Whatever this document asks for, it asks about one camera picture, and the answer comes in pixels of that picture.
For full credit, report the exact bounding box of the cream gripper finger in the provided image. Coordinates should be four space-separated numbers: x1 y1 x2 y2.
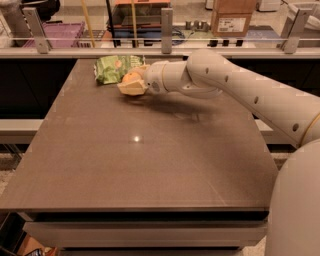
129 65 149 77
118 79 148 96

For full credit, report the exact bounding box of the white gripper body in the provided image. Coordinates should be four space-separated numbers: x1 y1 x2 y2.
143 61 168 94

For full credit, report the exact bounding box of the orange fruit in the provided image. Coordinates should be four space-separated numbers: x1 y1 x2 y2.
122 72 141 83

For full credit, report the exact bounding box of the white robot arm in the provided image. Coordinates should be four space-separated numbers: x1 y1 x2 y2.
118 49 320 256

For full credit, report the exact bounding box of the green jalapeno chip bag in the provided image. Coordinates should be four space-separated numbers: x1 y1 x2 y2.
94 55 144 85

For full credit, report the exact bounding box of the purple plastic crate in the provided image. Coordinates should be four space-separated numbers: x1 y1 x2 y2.
22 21 86 49

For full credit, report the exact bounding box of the cardboard box with label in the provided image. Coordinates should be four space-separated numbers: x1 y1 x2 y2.
211 0 256 37

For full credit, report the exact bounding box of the grey metal rail post middle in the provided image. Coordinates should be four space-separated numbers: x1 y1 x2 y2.
161 8 173 54

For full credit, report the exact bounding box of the grey metal rail post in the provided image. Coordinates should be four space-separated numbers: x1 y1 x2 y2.
281 8 312 54
161 8 173 54
23 7 51 54

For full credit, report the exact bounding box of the yellow broom handle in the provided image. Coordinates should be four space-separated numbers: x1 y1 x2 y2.
80 0 95 48

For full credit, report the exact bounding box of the grey metal rail post left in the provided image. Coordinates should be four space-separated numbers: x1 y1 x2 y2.
23 7 51 54

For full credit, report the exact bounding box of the grey metal rail post right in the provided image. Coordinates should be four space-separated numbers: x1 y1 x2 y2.
281 8 312 54

